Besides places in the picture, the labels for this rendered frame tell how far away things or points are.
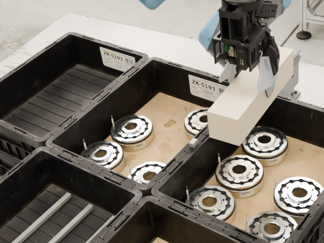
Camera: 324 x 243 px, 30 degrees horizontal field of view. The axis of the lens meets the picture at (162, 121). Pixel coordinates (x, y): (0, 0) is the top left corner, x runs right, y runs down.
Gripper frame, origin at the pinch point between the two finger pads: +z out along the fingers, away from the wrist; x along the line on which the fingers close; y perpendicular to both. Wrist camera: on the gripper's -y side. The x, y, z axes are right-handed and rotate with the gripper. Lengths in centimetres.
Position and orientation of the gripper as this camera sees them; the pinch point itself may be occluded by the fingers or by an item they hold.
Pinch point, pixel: (252, 85)
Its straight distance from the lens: 115.4
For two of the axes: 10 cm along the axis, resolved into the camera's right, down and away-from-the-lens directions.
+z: 1.3, 7.7, 6.2
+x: 8.4, 2.5, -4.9
